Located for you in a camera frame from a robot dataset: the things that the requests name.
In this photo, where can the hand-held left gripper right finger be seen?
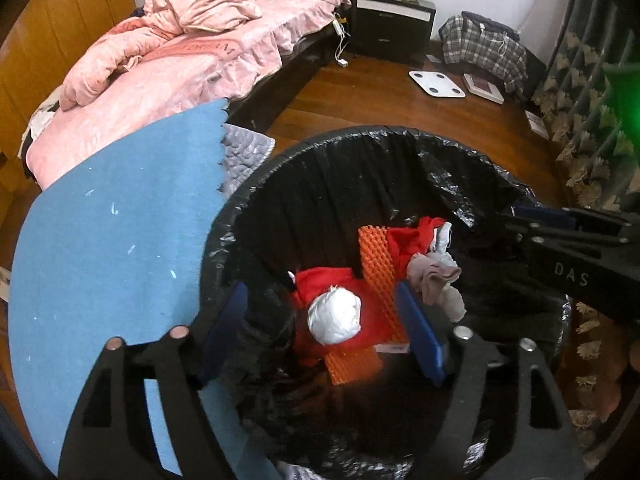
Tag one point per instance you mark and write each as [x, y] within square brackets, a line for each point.
[417, 325]

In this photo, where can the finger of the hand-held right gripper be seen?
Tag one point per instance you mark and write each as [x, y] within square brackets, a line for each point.
[550, 215]
[550, 245]

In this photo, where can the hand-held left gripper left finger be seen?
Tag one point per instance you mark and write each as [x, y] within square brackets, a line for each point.
[225, 330]

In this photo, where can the small white tissue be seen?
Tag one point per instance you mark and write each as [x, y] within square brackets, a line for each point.
[454, 306]

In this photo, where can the pink tissue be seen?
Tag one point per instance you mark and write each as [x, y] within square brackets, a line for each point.
[432, 275]

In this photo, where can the orange foam fruit net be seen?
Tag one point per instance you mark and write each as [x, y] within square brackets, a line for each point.
[350, 367]
[372, 260]

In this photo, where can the red net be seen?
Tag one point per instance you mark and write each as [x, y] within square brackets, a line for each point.
[412, 245]

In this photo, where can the large white tissue ball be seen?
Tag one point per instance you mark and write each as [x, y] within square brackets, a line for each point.
[334, 315]

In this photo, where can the grey-white tissue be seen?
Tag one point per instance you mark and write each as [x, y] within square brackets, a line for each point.
[442, 237]

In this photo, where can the black lined waste bin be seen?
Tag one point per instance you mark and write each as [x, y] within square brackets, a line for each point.
[325, 200]

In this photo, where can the white cardboard box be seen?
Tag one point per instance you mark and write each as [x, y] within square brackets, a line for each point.
[392, 348]

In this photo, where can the leaf-patterned curtain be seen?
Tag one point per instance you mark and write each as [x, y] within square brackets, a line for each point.
[585, 150]

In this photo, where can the white card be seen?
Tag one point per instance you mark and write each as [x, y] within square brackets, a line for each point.
[536, 123]

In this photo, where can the white-edged book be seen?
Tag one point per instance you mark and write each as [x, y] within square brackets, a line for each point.
[482, 87]

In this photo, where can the blue foam mat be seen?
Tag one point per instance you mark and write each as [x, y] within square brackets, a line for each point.
[110, 240]

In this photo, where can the white bathroom scale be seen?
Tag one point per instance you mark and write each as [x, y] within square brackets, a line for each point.
[437, 83]

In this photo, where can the plaid bag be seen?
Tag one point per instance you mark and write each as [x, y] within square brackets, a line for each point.
[480, 50]

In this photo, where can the white wooden object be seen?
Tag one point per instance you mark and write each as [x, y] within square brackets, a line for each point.
[4, 282]

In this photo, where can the black and white nightstand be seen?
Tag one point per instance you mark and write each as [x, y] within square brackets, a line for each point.
[392, 27]

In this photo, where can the bed with pink sheet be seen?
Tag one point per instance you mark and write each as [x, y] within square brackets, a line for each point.
[190, 75]

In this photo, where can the black and white cloth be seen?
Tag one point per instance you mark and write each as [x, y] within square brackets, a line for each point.
[37, 127]

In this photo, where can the pink quilt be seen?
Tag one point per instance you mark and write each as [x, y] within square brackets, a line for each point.
[165, 15]

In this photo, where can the wooden wardrobe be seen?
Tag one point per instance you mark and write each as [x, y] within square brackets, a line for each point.
[55, 20]

